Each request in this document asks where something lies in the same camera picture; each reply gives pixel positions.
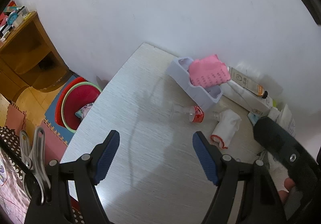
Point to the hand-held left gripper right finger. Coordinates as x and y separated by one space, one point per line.
205 158

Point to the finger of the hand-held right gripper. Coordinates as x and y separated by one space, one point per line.
275 138

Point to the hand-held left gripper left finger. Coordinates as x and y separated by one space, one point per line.
107 156

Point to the green rimmed plastic basin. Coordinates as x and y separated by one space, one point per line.
80 98

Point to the lavender plastic tray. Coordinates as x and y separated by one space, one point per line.
180 73

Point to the person's right hand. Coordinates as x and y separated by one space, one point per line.
286 187

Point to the white paper sheets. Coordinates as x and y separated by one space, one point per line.
287 118

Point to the light blue packet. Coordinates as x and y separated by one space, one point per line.
254 116

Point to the small green packet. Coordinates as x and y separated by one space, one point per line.
275 103

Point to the white sock with red trim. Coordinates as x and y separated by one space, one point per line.
228 123

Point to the clear bottle with red label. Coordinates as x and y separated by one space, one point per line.
196 114

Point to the teal snack packet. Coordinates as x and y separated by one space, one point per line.
84 111

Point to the colourful foam puzzle mat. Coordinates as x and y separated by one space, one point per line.
52 138

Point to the metal spring clip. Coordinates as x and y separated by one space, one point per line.
37 158

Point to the pink dotted cloth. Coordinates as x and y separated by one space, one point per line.
208 73

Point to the pink foam tile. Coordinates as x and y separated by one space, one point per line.
16 116

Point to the pink patterned bedsheet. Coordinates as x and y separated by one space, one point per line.
10 188

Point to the beige foam tile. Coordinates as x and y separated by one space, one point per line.
5 103

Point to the wooden corner desk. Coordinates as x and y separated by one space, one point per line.
22 48

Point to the small white box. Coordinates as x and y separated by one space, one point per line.
4 37

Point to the white tissue box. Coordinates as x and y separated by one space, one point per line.
19 21

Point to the black and white box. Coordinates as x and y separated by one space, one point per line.
5 30

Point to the yellow small dish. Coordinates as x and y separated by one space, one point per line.
28 14

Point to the blue alarm clock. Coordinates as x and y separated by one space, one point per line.
12 18

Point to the colourful flat box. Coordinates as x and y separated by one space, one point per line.
12 9

